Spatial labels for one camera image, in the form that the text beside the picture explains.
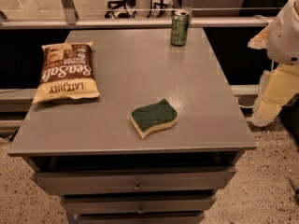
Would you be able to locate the grey drawer cabinet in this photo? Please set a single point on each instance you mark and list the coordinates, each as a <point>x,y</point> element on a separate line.
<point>135,68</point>

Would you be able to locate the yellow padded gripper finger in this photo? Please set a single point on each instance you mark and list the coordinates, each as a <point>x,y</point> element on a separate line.
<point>276,89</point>
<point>260,40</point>

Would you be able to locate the green and yellow sponge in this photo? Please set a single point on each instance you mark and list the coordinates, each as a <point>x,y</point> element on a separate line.
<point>153,118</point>

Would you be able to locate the black office chair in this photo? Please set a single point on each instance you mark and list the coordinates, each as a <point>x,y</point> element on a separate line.
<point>117,9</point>

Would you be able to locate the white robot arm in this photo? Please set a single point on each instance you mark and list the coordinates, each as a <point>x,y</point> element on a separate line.
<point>283,36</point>

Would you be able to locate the top grey drawer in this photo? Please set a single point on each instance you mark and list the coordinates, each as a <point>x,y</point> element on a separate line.
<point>77,183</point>

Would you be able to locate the bottom grey drawer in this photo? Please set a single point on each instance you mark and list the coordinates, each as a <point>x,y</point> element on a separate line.
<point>186,218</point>

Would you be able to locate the brown sea salt chip bag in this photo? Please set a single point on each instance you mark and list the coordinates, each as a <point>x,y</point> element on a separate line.
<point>67,72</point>

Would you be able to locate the grey metal railing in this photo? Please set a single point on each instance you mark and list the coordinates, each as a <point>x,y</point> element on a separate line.
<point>71,21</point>

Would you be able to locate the grey drawer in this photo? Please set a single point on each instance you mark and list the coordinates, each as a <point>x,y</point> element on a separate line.
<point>77,183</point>
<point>139,204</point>
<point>186,218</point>

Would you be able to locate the middle grey drawer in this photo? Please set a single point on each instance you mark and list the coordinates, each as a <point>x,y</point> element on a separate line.
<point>139,204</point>

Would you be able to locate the green soda can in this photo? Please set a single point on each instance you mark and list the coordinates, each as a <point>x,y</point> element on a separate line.
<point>179,27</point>

